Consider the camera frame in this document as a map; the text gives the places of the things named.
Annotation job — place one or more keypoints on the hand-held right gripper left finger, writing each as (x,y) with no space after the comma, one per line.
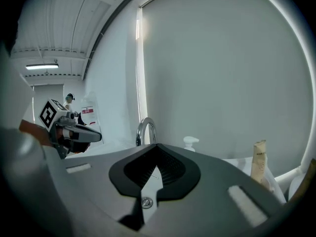
(93,181)

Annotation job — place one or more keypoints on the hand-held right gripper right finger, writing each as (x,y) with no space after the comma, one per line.
(209,201)

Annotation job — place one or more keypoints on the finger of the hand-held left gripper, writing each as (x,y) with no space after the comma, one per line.
(89,134)

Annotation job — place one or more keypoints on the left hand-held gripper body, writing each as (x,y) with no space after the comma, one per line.
(49,112)

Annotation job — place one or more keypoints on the beige paper sachet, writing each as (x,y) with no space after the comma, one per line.
(259,162)

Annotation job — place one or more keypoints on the person's left forearm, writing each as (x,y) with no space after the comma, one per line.
(34,132)

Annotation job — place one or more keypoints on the clear water bottle red label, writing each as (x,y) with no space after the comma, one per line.
(90,120)

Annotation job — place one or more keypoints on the ceiling tube light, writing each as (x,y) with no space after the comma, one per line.
(42,66)

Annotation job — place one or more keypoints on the chrome faucet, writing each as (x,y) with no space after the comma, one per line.
(140,132)

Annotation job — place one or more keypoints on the white bathroom sink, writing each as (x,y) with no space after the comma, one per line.
(150,181)

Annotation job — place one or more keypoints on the chrome drain stopper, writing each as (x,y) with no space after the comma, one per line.
(147,202)

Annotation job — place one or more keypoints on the white pump soap bottle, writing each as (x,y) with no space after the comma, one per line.
(190,144)

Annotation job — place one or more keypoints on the grey roller blind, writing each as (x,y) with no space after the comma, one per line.
(222,70)

